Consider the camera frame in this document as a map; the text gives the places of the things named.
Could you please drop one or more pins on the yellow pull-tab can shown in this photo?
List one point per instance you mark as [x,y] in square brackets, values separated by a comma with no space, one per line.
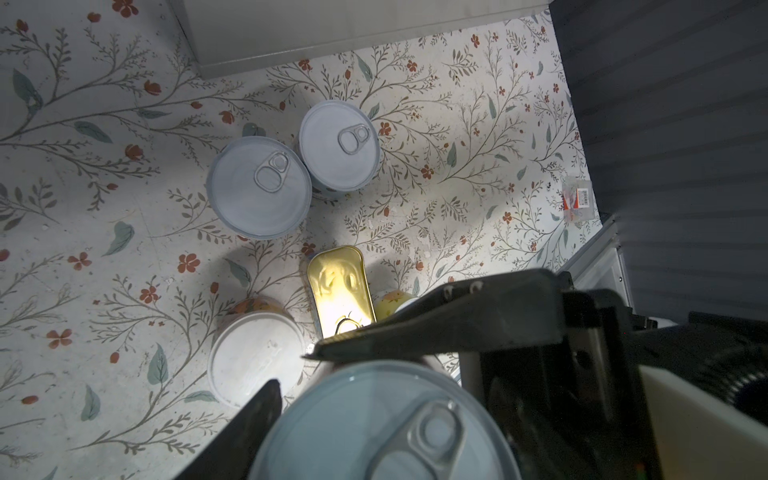
[388,303]

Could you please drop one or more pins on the beige metal cabinet box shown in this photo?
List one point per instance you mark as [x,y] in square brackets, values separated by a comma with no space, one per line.
[235,36]

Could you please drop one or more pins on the light blue pull-tab can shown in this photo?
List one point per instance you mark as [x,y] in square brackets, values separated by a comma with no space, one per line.
[339,146]

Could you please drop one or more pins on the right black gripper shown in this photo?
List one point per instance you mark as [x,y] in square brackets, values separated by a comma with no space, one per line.
[575,410]

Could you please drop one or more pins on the pink pull-tab can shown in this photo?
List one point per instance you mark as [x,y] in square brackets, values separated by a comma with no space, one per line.
[259,188]

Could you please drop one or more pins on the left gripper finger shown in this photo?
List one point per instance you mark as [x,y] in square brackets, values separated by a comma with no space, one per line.
[232,452]

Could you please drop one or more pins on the brown can white lid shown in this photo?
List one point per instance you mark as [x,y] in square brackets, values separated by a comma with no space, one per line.
[259,341]

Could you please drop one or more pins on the yellow oval sardine tin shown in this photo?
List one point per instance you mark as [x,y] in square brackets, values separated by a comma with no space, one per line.
[340,291]

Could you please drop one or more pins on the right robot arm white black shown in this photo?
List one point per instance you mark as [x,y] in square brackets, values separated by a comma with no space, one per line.
[705,384]

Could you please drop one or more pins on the small clear packet red label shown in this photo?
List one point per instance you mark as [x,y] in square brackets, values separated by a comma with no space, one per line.
[578,200]

